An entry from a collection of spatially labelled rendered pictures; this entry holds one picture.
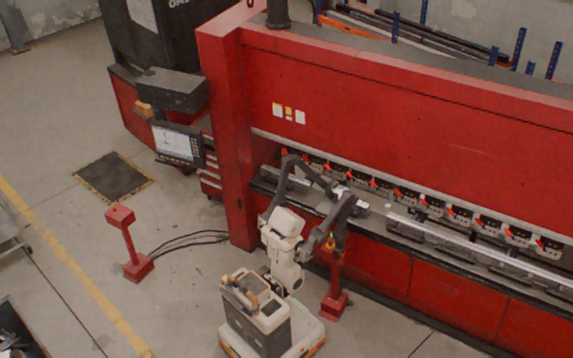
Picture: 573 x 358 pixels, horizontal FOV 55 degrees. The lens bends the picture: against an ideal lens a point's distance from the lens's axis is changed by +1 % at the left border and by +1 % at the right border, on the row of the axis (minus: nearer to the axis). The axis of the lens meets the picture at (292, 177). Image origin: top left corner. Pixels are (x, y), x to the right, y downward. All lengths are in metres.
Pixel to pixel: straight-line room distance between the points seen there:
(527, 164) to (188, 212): 3.59
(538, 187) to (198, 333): 2.96
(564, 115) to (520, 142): 0.32
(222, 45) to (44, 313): 2.94
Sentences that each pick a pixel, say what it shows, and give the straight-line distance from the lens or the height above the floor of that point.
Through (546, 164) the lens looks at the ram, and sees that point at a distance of 3.62.
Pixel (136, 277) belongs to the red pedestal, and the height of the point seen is 0.06.
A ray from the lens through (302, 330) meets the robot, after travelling 4.51.
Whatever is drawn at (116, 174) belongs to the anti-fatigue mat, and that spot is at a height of 0.01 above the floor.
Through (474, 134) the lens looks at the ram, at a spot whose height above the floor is 1.96.
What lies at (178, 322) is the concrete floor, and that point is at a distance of 5.04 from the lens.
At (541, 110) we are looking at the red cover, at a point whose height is 2.26.
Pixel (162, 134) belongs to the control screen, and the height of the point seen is 1.50.
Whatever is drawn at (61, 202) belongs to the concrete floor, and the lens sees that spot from 6.56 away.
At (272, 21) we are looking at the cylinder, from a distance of 4.03.
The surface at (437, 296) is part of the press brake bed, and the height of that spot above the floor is 0.44.
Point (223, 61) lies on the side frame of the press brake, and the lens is 4.10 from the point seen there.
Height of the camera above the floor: 4.03
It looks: 40 degrees down
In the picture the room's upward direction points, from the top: 3 degrees counter-clockwise
